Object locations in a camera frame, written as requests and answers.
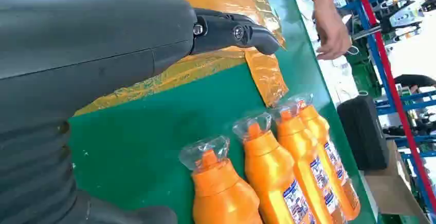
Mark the person's hand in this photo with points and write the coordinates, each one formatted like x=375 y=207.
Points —
x=332 y=35

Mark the grey machine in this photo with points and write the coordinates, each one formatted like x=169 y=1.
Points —
x=405 y=15

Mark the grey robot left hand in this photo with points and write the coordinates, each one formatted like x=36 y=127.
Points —
x=85 y=38

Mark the yellow plastic sheet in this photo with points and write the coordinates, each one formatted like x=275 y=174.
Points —
x=265 y=76

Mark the black box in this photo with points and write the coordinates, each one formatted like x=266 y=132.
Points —
x=362 y=134

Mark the blue metal rack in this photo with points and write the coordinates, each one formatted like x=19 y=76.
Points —
x=376 y=59

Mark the brown cardboard box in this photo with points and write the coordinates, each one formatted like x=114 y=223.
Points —
x=388 y=188

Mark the ribbed grey left arm sleeve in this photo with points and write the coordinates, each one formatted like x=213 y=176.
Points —
x=30 y=174

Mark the green table mat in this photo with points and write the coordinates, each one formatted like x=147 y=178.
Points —
x=153 y=140

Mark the red metal pole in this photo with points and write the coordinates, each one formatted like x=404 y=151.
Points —
x=391 y=89

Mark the orange drink bottle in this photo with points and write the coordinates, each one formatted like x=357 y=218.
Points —
x=299 y=147
x=320 y=123
x=269 y=171
x=221 y=195

